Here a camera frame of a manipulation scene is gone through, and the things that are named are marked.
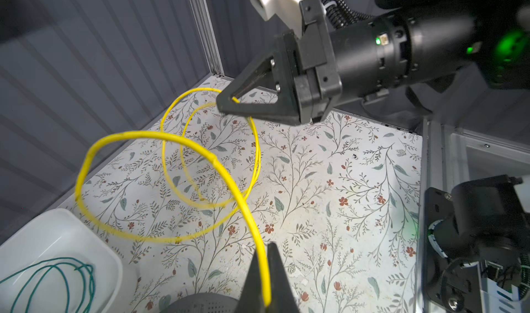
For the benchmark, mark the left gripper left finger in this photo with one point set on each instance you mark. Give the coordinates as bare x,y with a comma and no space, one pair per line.
251,297

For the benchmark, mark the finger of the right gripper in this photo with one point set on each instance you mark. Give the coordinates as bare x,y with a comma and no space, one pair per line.
284,110
275,65

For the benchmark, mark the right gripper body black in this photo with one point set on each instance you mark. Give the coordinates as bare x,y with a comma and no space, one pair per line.
315,79

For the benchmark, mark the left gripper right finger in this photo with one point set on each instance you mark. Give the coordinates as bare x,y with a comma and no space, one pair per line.
282,300

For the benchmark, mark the grey perforated cable spool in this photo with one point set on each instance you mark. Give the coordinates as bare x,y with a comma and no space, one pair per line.
203,303

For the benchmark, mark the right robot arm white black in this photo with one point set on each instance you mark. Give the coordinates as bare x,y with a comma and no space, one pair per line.
422,41

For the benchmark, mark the white plastic bin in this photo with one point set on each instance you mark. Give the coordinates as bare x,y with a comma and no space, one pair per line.
56,264

